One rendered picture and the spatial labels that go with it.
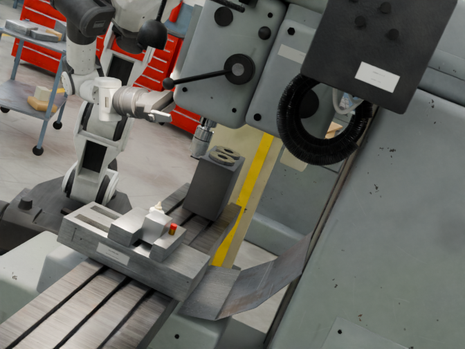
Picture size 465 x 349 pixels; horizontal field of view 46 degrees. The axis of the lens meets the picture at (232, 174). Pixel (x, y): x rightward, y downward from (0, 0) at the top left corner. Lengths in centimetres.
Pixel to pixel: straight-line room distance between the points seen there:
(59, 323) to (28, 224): 106
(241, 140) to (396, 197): 210
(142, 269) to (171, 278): 7
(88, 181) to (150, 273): 99
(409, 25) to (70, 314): 84
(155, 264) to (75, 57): 77
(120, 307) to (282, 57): 65
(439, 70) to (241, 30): 44
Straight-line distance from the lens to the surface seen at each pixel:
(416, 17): 100
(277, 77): 126
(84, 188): 230
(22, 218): 218
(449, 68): 127
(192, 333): 143
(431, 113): 115
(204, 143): 142
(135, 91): 156
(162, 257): 130
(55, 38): 444
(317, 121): 126
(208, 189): 179
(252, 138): 318
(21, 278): 162
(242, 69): 126
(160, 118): 148
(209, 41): 131
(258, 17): 129
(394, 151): 115
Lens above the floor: 159
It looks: 17 degrees down
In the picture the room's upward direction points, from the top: 21 degrees clockwise
